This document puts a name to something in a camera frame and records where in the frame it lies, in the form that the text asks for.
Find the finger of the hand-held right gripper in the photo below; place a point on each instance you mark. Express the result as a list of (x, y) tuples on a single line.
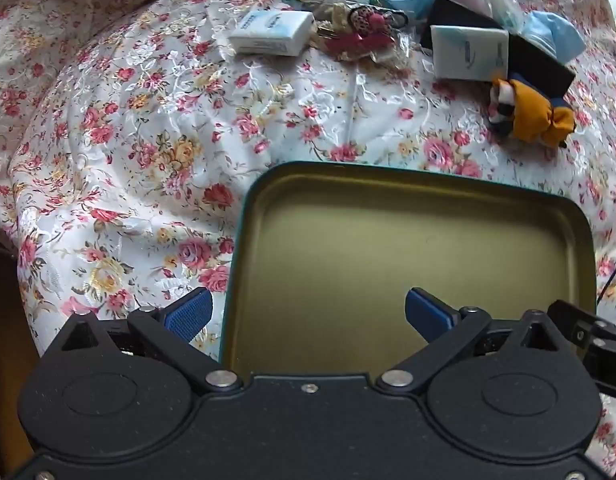
[(580, 325)]

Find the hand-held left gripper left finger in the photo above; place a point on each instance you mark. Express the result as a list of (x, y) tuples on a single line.
[(190, 312)]

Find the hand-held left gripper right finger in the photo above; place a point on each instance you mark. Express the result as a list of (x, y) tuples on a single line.
[(430, 312)]

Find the green-rimmed gold tin box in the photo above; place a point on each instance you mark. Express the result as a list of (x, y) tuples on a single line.
[(388, 260)]

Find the white floral tablecloth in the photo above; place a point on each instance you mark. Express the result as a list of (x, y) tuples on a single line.
[(162, 135)]

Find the brown wooden furniture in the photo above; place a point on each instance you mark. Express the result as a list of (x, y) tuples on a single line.
[(2, 360)]

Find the mustard yellow fabric bow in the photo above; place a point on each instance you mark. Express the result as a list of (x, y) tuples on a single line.
[(535, 107)]

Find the white tissue pack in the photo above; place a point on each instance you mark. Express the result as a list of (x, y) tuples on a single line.
[(468, 52), (273, 32)]

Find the black cloth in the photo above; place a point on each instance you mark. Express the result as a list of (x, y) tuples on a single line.
[(533, 62)]

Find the red bow hair clip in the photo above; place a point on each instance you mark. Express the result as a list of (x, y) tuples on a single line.
[(353, 43)]

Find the gold hair accessory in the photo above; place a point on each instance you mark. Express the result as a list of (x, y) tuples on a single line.
[(333, 20)]

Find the beige small-flower cloth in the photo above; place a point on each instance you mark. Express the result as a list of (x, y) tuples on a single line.
[(32, 20)]

